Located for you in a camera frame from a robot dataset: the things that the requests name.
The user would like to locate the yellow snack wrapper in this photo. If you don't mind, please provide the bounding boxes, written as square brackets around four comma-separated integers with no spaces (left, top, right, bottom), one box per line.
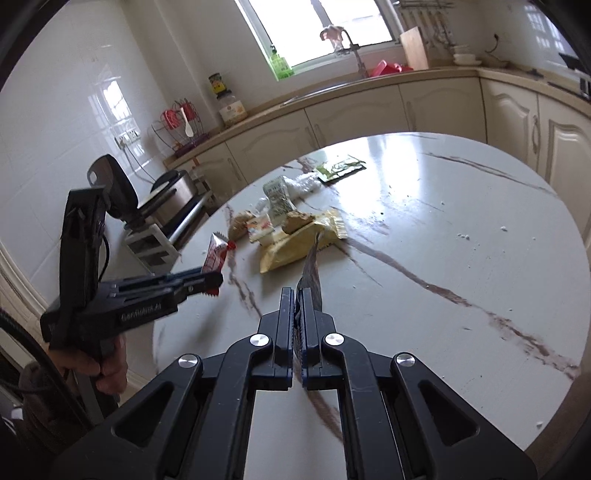
[259,208,348,274]

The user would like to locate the stack of white bowls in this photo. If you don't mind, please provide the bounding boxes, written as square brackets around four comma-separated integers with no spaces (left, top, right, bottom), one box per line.
[452,44,483,65]

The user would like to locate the row of hanging kitchen utensils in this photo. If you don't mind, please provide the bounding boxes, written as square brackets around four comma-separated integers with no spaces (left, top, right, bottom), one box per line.
[406,7,455,47]

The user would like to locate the clear plastic bag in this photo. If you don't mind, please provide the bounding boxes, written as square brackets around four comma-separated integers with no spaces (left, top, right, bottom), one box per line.
[281,174,321,197]

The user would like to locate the person's left forearm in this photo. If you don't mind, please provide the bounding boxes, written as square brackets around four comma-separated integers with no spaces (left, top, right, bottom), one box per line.
[14,357,75,407]

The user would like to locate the brown lump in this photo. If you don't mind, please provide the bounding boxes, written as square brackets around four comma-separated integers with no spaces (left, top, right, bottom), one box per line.
[229,210,257,241]
[283,210,315,235]

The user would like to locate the red plastic basin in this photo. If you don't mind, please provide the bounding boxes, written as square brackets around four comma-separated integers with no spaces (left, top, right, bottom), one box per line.
[369,59,414,78]

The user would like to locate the green plastic bottle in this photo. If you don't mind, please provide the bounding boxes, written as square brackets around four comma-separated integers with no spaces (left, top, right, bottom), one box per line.
[269,46,295,80]

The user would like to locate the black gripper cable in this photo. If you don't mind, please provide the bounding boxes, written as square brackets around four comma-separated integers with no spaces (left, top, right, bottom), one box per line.
[0,308,105,428]

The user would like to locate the large pale jar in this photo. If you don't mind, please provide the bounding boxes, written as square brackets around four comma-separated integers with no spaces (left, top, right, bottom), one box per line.
[217,91,249,124]

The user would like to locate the metal wall utensil rack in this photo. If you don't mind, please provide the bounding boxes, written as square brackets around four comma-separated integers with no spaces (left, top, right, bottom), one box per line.
[397,0,455,10]

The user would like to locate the red snack wrapper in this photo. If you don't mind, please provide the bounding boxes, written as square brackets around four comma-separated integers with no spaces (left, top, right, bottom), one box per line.
[202,232,237,296]

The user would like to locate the wooden cutting board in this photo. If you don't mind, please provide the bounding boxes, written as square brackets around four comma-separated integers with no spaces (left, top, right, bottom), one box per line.
[399,26,430,71]

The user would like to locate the green foil packet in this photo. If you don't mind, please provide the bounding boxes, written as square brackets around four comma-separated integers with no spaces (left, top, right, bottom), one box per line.
[315,156,368,184]

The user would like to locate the dark silver wrapper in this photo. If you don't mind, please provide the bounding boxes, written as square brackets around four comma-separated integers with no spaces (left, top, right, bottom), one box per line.
[293,231,326,388]

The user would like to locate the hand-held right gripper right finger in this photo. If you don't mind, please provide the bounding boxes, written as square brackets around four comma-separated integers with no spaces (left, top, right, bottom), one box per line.
[295,287,539,480]

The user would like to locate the pink rag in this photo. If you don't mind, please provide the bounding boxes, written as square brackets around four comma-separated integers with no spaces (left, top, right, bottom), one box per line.
[321,25,352,47]

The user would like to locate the dark wire rack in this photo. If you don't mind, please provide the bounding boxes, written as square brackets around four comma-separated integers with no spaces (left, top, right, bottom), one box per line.
[152,99,211,155]

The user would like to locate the person's left hand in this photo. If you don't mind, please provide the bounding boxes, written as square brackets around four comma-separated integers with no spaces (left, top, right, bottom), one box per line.
[48,335,129,395]

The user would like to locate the black rice cooker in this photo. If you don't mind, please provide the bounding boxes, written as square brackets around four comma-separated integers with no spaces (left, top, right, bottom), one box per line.
[88,154,204,236]

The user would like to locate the black power cable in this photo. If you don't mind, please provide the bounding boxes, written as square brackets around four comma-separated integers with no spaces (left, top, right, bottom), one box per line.
[485,32,511,68]

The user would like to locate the round marble table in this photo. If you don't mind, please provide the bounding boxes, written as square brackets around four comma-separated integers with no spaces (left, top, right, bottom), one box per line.
[152,131,583,480]

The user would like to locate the small white orange packet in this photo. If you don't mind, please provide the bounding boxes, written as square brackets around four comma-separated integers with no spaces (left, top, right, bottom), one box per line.
[245,213,273,243]

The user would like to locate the white storage cart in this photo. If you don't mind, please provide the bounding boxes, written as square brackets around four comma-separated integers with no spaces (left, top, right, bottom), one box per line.
[124,185,218,271]

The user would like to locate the cream base cabinets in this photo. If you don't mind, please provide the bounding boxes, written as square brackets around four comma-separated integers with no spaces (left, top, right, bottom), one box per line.
[164,67,591,213]

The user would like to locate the metal faucet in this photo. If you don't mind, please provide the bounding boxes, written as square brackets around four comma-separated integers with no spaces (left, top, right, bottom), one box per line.
[321,25,370,79]

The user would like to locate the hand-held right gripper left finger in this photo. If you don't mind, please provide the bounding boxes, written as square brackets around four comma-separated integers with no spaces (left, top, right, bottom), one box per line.
[51,287,296,480]

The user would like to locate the white framed window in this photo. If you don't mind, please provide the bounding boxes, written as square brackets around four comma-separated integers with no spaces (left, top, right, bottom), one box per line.
[235,0,407,75]

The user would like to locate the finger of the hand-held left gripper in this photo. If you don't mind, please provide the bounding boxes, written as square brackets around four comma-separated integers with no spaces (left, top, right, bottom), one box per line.
[156,270,218,284]
[178,273,225,298]

